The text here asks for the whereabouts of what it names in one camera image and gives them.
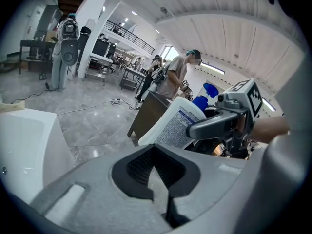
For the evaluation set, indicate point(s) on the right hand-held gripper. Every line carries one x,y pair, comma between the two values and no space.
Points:
246,94

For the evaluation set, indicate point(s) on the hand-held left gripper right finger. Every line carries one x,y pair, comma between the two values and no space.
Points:
231,191

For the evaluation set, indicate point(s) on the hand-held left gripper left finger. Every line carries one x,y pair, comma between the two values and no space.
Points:
92,186

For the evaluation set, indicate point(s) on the white bottle with blue cap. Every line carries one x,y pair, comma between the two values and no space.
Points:
170,125

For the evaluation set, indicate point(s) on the white bathtub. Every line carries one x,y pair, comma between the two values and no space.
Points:
29,150

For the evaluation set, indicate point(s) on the person's right forearm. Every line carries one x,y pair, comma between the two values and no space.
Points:
268,129

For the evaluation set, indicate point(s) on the person's right hand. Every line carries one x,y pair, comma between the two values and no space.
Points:
240,123

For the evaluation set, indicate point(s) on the wooden vanity cabinet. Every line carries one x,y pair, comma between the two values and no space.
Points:
148,113

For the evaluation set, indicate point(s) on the white power strip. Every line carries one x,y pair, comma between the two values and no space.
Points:
116,101

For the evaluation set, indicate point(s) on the beige rectangular block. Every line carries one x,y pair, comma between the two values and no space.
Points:
12,106

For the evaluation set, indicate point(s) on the black mezzanine railing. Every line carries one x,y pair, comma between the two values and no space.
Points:
131,36

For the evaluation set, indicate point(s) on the steel table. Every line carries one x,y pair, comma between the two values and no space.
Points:
100,60

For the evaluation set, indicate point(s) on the gray oval pack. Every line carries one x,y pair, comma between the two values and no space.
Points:
69,53

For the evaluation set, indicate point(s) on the black metal frame table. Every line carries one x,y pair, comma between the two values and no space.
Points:
132,72

